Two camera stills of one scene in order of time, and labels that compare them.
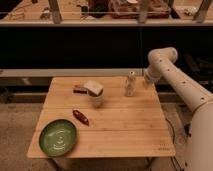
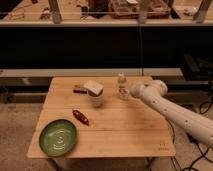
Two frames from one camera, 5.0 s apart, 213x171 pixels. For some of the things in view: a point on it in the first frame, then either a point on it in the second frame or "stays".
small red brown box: x=80 y=91 stays
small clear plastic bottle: x=131 y=84 to x=123 y=90
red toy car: x=81 y=117 stays
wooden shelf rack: x=110 y=13 stays
